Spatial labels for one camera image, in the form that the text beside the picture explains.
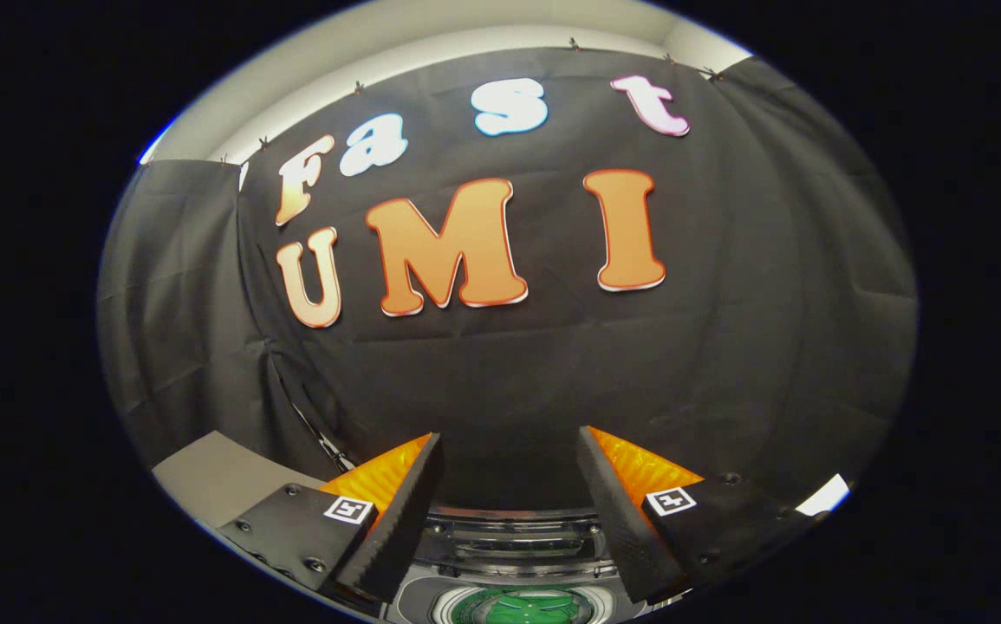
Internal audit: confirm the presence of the green polo shirt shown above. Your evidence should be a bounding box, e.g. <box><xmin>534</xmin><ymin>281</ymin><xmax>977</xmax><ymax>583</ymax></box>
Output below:
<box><xmin>452</xmin><ymin>588</ymin><xmax>598</xmax><ymax>624</ymax></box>

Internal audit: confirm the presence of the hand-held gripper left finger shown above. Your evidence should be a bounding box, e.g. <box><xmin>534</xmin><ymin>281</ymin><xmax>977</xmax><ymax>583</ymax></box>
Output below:
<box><xmin>217</xmin><ymin>432</ymin><xmax>446</xmax><ymax>605</ymax></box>

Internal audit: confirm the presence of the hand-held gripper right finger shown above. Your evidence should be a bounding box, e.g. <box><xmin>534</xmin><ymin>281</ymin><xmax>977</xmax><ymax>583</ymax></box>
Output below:
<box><xmin>575</xmin><ymin>425</ymin><xmax>813</xmax><ymax>605</ymax></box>

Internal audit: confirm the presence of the black backdrop cloth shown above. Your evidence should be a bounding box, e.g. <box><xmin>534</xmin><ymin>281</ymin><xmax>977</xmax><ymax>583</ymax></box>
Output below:
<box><xmin>97</xmin><ymin>48</ymin><xmax>919</xmax><ymax>521</ymax></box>

